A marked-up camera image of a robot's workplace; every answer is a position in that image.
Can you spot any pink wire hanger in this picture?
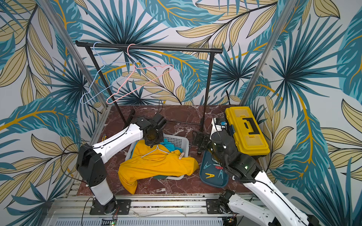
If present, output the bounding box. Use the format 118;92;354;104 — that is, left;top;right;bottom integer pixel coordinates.
106;43;175;105

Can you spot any left aluminium frame post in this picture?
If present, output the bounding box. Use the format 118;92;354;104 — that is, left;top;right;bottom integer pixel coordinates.
38;0;111;108

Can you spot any turquoise printed t-shirt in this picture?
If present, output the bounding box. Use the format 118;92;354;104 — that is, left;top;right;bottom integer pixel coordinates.
160;138;183;153

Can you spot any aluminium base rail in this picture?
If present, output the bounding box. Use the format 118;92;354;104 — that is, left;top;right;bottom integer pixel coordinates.
43;194;255;226

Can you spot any yellow t-shirt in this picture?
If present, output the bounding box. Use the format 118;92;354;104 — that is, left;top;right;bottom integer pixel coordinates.
118;140;199;194

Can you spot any aluminium frame post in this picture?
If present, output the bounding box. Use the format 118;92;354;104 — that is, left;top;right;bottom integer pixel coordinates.
38;0;111;108
239;0;297;106

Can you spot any dark teal plastic tray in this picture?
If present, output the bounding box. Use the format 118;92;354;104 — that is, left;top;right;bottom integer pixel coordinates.
199;152;229;188

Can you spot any right aluminium frame post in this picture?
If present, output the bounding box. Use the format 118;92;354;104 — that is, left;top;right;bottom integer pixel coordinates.
239;0;297;106

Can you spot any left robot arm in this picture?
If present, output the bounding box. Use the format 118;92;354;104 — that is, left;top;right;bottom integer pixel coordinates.
75;114;166;215

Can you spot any grey perforated plastic basket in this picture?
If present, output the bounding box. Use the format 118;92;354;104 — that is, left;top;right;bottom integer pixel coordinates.
124;134;189;180

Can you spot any light blue wire hanger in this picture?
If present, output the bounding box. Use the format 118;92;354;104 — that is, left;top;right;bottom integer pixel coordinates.
76;41;143;105

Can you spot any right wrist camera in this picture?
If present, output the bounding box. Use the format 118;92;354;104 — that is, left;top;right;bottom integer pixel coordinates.
210;117;227;138

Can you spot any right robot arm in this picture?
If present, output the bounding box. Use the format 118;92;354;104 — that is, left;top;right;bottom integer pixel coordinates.
192;131;319;226

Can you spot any pale blue wire hanger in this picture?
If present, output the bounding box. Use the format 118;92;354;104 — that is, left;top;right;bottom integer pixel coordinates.
141;145;170;158

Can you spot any black clothes rack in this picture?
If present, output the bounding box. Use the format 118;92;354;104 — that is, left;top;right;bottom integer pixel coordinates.
75;41;223;132

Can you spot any yellow black toolbox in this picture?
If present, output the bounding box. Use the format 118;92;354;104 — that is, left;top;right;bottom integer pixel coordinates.
225;106;270;156

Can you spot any yellow clothespin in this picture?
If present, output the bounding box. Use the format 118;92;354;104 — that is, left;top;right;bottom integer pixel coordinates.
205;173;215;179

